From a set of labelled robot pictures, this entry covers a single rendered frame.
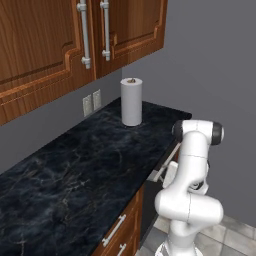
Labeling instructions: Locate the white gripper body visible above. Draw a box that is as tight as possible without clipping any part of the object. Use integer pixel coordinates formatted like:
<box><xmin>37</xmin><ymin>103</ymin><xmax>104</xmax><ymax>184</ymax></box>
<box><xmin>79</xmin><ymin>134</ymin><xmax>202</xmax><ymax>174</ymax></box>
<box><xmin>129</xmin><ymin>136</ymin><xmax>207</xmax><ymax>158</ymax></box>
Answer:
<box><xmin>162</xmin><ymin>160</ymin><xmax>180</xmax><ymax>189</ymax></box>

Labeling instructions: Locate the black dishwasher door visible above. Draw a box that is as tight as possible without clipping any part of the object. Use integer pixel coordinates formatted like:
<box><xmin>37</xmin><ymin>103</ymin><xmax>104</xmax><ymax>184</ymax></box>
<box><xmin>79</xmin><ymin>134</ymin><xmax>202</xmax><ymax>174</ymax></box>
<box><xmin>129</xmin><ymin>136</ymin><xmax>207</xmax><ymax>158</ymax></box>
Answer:
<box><xmin>138</xmin><ymin>139</ymin><xmax>181</xmax><ymax>247</ymax></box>

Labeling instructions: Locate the narrow wooden cupboard door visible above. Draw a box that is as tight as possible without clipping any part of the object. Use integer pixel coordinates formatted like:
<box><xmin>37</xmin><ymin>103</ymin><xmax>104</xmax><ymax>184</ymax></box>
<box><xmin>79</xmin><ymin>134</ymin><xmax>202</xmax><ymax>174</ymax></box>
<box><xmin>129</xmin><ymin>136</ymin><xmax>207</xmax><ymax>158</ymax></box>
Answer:
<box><xmin>91</xmin><ymin>0</ymin><xmax>169</xmax><ymax>80</ymax></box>

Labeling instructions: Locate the wide wooden cupboard door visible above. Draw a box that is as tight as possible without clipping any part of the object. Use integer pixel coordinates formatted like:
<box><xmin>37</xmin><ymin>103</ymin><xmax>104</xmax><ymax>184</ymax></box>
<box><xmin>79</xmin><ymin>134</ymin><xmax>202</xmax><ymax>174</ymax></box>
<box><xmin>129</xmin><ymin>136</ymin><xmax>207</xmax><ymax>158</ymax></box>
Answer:
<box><xmin>0</xmin><ymin>0</ymin><xmax>98</xmax><ymax>127</ymax></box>

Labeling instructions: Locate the wooden drawer front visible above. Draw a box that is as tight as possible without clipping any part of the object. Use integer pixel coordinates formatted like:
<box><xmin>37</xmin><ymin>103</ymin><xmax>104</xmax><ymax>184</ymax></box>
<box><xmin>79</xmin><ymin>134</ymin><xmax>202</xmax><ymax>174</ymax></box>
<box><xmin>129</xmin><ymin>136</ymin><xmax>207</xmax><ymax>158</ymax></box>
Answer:
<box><xmin>109</xmin><ymin>229</ymin><xmax>142</xmax><ymax>256</ymax></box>
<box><xmin>90</xmin><ymin>185</ymin><xmax>145</xmax><ymax>256</ymax></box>

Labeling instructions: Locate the white paper towel roll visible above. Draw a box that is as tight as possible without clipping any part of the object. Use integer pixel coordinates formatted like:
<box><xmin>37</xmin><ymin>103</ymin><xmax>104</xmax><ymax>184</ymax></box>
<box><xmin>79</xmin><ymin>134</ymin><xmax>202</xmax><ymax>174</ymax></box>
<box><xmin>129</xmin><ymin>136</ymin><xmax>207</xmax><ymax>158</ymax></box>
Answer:
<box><xmin>120</xmin><ymin>77</ymin><xmax>144</xmax><ymax>128</ymax></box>

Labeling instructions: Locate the grey dishwasher handle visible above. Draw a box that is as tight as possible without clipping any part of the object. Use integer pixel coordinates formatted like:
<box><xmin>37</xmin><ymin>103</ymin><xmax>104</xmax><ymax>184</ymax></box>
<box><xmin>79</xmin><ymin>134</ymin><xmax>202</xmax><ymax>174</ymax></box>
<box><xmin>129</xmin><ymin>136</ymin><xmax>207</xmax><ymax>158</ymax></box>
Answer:
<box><xmin>146</xmin><ymin>142</ymin><xmax>182</xmax><ymax>183</ymax></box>

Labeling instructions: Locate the grey drawer handle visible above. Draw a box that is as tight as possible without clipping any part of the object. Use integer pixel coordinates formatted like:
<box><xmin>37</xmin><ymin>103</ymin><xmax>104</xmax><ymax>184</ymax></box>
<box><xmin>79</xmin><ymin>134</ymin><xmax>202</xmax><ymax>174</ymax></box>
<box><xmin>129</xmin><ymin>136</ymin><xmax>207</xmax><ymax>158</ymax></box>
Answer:
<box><xmin>101</xmin><ymin>213</ymin><xmax>128</xmax><ymax>248</ymax></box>
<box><xmin>116</xmin><ymin>242</ymin><xmax>128</xmax><ymax>256</ymax></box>

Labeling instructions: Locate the grey wall socket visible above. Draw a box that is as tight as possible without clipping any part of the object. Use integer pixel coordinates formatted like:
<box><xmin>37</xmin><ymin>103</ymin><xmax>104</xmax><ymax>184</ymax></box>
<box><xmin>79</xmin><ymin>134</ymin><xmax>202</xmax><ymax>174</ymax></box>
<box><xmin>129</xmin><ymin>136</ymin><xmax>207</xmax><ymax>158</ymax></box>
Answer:
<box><xmin>82</xmin><ymin>94</ymin><xmax>94</xmax><ymax>118</ymax></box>
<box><xmin>92</xmin><ymin>88</ymin><xmax>103</xmax><ymax>112</ymax></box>

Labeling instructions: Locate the grey cupboard door handle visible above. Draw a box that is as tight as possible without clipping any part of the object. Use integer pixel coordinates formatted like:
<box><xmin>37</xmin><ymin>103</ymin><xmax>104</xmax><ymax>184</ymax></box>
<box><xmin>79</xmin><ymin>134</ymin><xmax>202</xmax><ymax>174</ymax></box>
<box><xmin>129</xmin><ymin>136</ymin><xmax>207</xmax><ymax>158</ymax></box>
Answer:
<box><xmin>76</xmin><ymin>0</ymin><xmax>92</xmax><ymax>70</ymax></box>
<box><xmin>99</xmin><ymin>0</ymin><xmax>112</xmax><ymax>62</ymax></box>

